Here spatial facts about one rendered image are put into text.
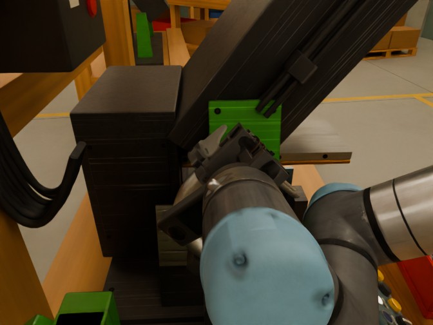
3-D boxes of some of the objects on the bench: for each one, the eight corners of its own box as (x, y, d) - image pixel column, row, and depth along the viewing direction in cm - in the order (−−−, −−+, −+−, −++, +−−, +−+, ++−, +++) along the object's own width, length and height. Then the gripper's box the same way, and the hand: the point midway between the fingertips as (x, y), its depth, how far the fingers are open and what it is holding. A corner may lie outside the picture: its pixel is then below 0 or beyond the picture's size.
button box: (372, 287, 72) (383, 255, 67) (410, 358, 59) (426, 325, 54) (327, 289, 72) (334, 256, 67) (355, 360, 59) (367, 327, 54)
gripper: (320, 206, 34) (275, 155, 54) (231, 119, 31) (219, 100, 51) (258, 263, 35) (237, 191, 55) (168, 184, 32) (181, 140, 53)
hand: (216, 162), depth 53 cm, fingers open, 5 cm apart
